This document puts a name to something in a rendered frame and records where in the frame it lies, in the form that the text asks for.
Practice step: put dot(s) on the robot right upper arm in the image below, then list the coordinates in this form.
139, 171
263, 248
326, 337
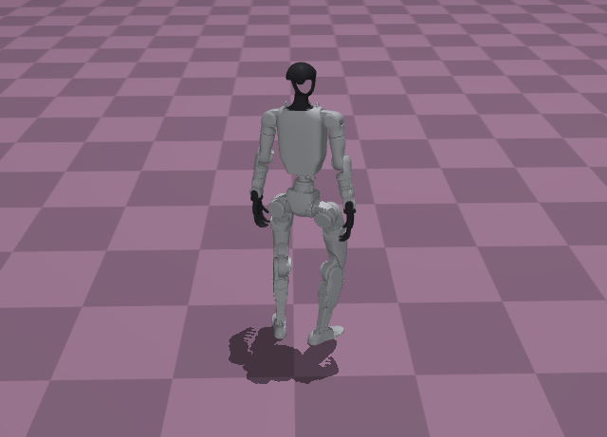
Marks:
334, 122

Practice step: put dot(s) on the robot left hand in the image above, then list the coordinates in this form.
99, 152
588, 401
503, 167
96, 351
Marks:
257, 209

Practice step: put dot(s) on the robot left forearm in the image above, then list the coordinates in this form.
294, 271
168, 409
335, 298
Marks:
259, 176

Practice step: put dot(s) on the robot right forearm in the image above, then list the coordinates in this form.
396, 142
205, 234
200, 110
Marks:
345, 182

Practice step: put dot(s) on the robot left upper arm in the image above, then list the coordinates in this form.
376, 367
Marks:
268, 131

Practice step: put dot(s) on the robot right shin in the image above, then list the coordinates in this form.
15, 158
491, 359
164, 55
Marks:
329, 293

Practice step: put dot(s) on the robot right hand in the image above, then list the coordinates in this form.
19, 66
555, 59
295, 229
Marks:
349, 211

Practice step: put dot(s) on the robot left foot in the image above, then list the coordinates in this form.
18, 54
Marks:
279, 330

